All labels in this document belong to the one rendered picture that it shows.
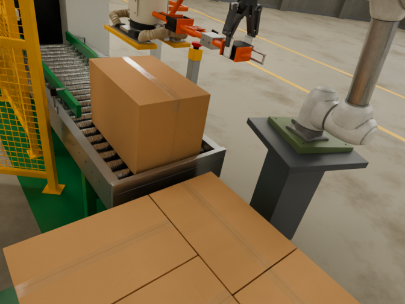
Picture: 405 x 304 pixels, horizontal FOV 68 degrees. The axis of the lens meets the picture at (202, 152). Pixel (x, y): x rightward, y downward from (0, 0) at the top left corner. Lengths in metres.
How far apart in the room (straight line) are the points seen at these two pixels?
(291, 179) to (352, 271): 0.80
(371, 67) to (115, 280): 1.31
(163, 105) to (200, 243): 0.63
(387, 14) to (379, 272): 1.62
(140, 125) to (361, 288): 1.65
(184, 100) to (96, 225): 0.68
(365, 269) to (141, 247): 1.57
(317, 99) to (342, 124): 0.18
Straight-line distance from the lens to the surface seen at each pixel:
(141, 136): 1.42
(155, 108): 1.38
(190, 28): 1.28
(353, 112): 1.55
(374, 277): 2.36
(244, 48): 1.09
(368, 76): 1.50
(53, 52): 3.25
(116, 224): 1.34
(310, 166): 1.58
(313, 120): 1.68
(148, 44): 1.44
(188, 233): 1.32
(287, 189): 1.82
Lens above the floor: 1.54
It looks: 33 degrees down
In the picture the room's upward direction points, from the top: 11 degrees clockwise
